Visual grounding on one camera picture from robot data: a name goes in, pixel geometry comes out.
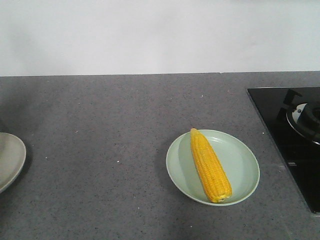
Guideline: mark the black gas stove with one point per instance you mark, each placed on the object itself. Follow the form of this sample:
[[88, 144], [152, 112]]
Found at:
[[301, 156]]

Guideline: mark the near stove burner grate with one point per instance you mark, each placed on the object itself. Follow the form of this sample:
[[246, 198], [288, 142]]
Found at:
[[303, 118]]

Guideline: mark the grey side stone countertop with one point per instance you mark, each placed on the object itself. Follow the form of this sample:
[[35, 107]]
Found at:
[[96, 158]]

